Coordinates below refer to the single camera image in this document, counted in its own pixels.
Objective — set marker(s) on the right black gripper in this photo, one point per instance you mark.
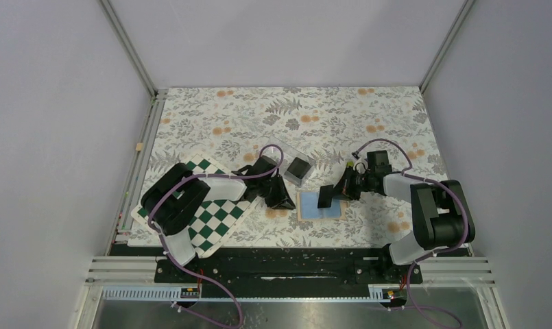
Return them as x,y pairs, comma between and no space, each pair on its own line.
343,189

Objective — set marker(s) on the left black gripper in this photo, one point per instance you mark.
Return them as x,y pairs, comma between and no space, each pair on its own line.
280,202

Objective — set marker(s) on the single black credit card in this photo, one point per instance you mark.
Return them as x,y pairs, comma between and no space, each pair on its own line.
325,196

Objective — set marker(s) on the clear acrylic card box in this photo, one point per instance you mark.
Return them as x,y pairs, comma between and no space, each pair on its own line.
290,153

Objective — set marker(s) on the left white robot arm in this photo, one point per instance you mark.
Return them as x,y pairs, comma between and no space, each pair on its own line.
193,206

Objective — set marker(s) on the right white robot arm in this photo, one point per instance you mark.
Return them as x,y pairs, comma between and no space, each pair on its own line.
439,212

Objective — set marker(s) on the green white chessboard mat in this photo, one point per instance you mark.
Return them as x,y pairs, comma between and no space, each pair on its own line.
212,224

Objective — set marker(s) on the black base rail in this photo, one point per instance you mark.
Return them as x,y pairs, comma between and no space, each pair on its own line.
278,274

